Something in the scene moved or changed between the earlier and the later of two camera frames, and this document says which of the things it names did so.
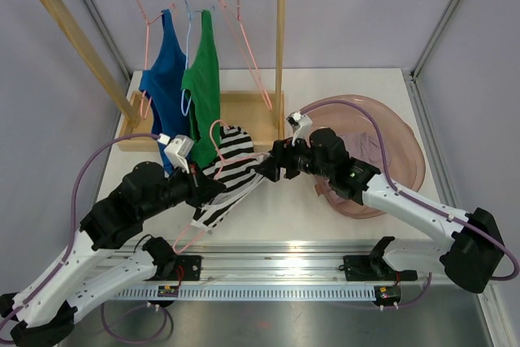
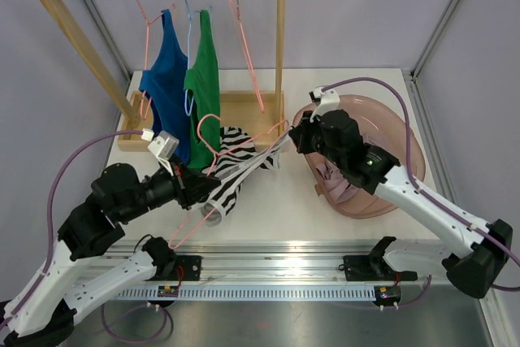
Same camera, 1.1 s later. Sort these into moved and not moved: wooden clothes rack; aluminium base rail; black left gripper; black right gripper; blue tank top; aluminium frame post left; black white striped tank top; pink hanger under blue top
Moved: black white striped tank top; black right gripper
Not moved: aluminium base rail; black left gripper; aluminium frame post left; blue tank top; wooden clothes rack; pink hanger under blue top
